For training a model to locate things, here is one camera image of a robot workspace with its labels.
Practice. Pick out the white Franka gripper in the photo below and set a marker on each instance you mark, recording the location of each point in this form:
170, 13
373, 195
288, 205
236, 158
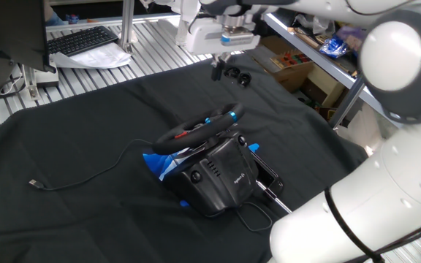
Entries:
203, 40

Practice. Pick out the black racing steering wheel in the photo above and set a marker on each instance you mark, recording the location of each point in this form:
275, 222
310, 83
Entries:
196, 133

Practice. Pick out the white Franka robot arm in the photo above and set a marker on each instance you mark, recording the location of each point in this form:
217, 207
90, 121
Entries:
397, 190

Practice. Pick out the black Logitech wheel base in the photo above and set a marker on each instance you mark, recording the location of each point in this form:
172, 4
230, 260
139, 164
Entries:
225, 171

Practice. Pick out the wooden tray coloured blocks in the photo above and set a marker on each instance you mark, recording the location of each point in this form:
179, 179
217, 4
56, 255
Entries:
291, 60

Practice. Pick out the brown cardboard box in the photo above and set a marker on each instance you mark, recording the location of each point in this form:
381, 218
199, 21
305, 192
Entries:
291, 78

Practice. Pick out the white plastic bag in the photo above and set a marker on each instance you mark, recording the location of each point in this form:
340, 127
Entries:
311, 23

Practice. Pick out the grey metal shelf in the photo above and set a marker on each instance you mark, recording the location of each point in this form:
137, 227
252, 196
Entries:
324, 62

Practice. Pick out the cream cardboard box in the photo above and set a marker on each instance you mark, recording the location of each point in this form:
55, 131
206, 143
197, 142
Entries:
324, 85

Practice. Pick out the blue plastic bag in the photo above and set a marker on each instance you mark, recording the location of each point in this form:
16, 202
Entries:
333, 47

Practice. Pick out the white paper sheets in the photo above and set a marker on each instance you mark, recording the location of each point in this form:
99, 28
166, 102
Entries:
101, 58

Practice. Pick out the black keyboard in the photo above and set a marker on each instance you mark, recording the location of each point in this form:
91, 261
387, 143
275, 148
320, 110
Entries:
82, 39

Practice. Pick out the silver metal rod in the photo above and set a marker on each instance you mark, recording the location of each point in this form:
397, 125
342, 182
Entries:
276, 199

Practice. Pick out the black table cloth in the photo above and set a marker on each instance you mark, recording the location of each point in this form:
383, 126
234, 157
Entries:
86, 128

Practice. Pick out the white foam packing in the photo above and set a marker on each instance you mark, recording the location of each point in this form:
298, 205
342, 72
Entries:
360, 128

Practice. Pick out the small red blue toy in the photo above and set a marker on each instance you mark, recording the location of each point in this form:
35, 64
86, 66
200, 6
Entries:
72, 19

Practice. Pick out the person in blue shirt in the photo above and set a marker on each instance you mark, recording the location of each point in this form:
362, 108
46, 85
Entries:
51, 16

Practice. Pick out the black computer monitor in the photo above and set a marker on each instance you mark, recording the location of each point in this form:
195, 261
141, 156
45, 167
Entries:
13, 29

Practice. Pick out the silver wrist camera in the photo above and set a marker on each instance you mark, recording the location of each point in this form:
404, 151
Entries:
238, 38

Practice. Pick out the white pedestal stand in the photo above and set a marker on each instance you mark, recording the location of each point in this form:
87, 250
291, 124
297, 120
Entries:
181, 33

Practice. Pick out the black rectangular frame device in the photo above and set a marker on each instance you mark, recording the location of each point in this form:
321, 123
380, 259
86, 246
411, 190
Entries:
269, 177

